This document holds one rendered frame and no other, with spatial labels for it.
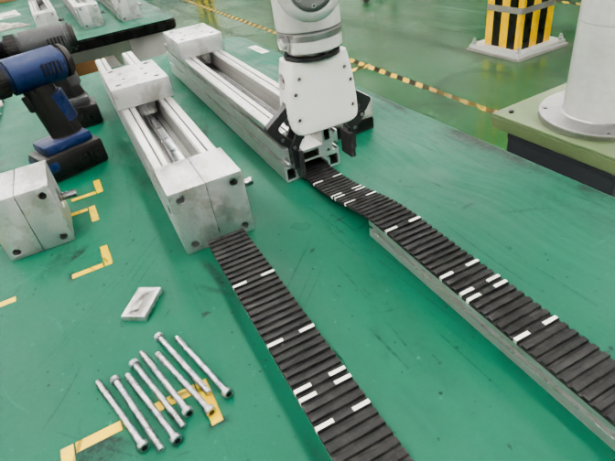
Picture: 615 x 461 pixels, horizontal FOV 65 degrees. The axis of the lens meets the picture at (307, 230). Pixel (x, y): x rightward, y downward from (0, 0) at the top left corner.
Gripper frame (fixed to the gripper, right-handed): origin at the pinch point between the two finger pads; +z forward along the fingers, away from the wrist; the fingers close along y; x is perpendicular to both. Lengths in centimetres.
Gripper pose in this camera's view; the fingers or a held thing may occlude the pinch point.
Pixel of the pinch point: (324, 155)
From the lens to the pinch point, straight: 72.7
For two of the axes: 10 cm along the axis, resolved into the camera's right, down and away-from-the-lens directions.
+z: 1.3, 8.1, 5.8
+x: -4.4, -4.7, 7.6
